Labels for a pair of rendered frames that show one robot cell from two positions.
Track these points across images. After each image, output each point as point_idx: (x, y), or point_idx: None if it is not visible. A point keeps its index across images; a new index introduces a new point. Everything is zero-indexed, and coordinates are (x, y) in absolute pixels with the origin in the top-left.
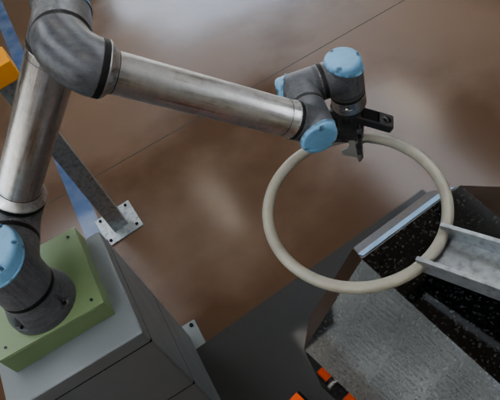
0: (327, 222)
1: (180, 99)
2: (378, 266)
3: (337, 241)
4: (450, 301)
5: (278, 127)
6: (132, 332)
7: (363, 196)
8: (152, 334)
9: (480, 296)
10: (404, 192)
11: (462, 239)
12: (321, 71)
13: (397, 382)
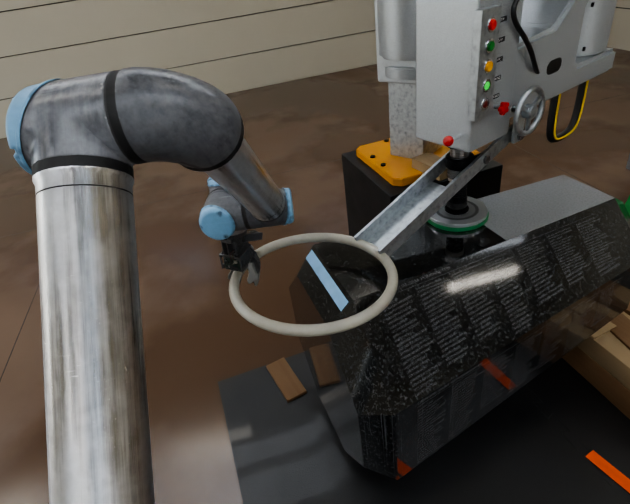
0: (199, 471)
1: (256, 158)
2: (363, 292)
3: (226, 466)
4: (406, 263)
5: (280, 195)
6: None
7: (192, 429)
8: None
9: (406, 251)
10: (210, 396)
11: (370, 233)
12: (223, 189)
13: (450, 330)
